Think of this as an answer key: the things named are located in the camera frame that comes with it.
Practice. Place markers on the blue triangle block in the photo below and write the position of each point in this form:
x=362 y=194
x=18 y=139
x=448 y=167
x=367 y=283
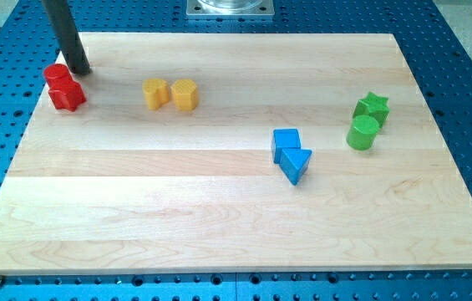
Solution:
x=294 y=163

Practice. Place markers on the yellow heart block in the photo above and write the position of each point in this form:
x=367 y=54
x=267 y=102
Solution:
x=156 y=93

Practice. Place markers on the blue perforated metal table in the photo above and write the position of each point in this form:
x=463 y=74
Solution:
x=442 y=67

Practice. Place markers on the blue cube block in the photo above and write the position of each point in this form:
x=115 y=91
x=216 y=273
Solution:
x=284 y=139

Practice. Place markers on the red cylinder block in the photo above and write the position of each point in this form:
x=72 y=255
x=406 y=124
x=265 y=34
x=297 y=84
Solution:
x=57 y=75

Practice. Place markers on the green cylinder block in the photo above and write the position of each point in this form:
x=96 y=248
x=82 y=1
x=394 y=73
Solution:
x=362 y=132

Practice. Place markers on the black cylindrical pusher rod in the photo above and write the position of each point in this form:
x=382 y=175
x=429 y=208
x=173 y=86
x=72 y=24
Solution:
x=67 y=35

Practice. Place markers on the yellow hexagon block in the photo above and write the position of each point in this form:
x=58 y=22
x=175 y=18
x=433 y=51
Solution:
x=185 y=94

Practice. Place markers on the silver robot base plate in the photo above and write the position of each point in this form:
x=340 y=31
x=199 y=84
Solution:
x=229 y=8

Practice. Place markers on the green star block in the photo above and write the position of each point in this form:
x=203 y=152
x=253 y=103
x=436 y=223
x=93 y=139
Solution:
x=373 y=105

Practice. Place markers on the red star block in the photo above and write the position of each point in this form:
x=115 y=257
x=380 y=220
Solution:
x=66 y=95

